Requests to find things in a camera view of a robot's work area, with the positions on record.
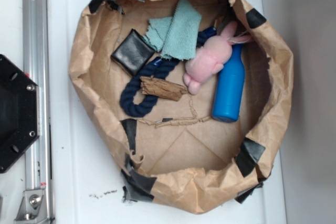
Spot brown wood chip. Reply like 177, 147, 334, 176
140, 76, 188, 101

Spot black square pouch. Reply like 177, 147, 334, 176
111, 29, 155, 77

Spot brown paper bag bin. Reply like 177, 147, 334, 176
69, 0, 293, 214

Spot teal cloth rag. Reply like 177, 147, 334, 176
143, 0, 202, 61

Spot blue plastic bottle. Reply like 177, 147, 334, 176
212, 44, 245, 123

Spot pink plush bunny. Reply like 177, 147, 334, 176
183, 21, 254, 95

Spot dark blue rope toy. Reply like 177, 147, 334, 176
120, 26, 217, 118

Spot aluminium extrusion rail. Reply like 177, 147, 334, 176
23, 0, 55, 223

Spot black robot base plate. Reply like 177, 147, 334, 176
1, 55, 39, 174

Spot metal corner bracket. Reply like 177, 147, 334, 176
13, 189, 49, 224

